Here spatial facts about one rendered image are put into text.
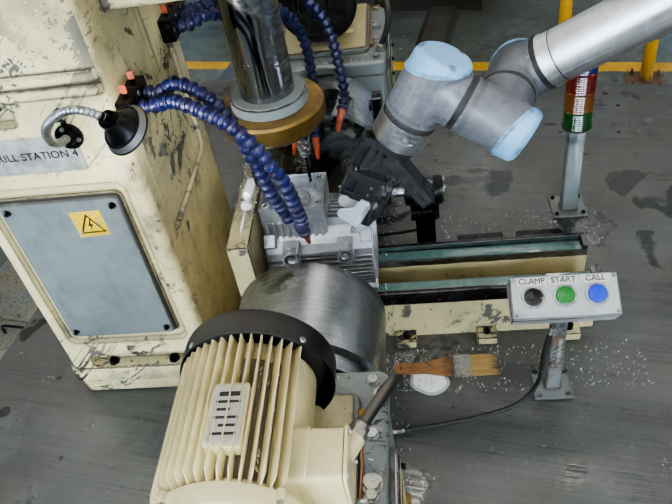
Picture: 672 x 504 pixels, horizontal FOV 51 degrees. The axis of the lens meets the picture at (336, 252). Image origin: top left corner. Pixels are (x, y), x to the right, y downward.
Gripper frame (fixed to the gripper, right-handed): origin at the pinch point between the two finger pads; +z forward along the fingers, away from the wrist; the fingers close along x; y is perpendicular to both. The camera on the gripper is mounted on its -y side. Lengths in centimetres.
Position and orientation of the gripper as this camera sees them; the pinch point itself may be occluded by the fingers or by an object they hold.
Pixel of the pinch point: (358, 228)
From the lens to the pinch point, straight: 128.7
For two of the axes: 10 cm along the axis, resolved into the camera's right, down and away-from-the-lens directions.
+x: -0.5, 6.9, -7.3
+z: -3.8, 6.6, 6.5
